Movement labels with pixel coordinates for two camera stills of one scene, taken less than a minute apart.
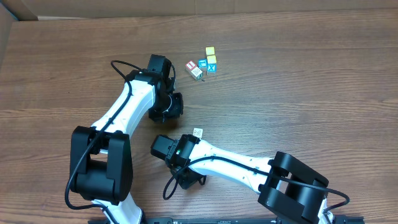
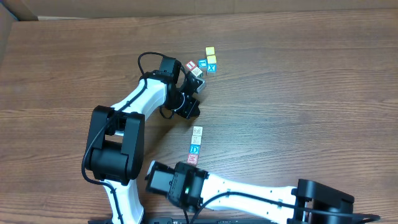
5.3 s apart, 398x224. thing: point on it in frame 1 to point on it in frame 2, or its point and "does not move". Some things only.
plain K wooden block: (198, 132) does not move
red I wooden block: (191, 65) does not move
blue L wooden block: (203, 64) does not move
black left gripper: (176, 107) to (189, 107)
